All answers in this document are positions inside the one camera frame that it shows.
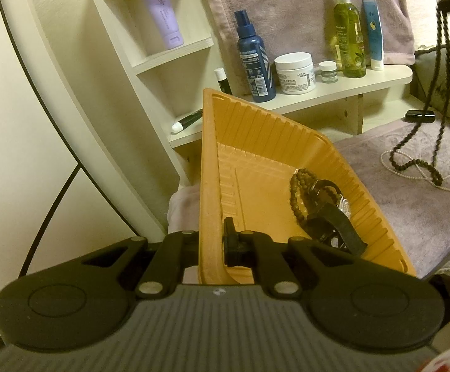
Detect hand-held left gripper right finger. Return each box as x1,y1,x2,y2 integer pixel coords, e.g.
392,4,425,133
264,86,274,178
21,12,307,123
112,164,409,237
223,217,349,299

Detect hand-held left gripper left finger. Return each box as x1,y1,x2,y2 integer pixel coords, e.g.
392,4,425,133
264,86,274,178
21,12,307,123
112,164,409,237
81,230,201,299

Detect dark bead bracelet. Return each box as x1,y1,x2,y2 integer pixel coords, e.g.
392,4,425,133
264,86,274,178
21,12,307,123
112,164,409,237
289,168,343,223

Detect orange plastic tray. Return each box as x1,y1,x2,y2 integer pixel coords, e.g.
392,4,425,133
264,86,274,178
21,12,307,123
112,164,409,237
198,88,418,285

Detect black strap wristwatch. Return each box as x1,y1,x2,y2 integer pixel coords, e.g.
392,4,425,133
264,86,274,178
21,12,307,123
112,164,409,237
304,178,369,256

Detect clear crystal bracelet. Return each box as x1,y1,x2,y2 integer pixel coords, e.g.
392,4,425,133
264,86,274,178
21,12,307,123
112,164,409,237
327,190,355,249

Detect long dark bead necklace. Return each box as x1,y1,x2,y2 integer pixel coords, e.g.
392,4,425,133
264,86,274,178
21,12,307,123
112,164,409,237
389,6,450,188

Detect grey cushion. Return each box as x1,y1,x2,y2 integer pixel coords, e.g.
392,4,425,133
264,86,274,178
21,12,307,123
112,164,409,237
408,35,450,140

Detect blue white tube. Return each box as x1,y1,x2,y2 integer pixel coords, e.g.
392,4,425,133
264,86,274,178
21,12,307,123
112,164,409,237
361,0,385,71

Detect green spray bottle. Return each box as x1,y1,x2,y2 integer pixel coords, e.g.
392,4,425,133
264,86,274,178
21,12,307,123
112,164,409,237
330,0,367,79

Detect small black case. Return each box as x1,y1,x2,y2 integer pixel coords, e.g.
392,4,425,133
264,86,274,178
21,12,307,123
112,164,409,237
405,109,436,122

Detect black white marker pen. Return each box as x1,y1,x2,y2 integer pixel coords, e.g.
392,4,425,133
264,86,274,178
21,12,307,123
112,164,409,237
171,109,203,134

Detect small white cream jar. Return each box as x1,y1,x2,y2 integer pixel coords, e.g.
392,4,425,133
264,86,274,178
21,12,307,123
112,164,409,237
318,61,339,84

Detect white wooden shelf unit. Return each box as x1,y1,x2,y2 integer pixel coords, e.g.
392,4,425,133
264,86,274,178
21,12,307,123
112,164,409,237
89,0,413,187

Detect white curved panel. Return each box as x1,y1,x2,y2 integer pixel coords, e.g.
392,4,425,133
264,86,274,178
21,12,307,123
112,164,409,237
0,0,179,237

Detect black white lip balm stick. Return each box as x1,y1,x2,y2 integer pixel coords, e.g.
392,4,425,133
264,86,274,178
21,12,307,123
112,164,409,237
214,67,232,95

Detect mauve hanging towel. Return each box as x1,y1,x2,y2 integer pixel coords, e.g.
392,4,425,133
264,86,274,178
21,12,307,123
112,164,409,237
194,0,417,97

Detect large white cream jar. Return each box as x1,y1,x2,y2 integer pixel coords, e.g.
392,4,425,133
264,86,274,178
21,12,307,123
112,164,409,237
274,52,317,94

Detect blue spray bottle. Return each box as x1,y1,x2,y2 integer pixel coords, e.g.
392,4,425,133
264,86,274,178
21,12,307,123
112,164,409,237
234,10,277,102

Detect purple tube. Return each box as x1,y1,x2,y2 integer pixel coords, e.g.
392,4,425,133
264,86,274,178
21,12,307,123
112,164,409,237
138,0,184,50

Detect red white object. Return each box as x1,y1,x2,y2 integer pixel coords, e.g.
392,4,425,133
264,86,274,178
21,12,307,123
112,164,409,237
418,341,450,372

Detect black cable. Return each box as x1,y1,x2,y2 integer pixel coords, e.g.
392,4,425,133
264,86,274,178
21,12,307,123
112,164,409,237
16,163,84,281

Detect white pearl necklace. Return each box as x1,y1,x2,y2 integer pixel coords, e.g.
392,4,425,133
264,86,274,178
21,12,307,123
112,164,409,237
380,134,450,193

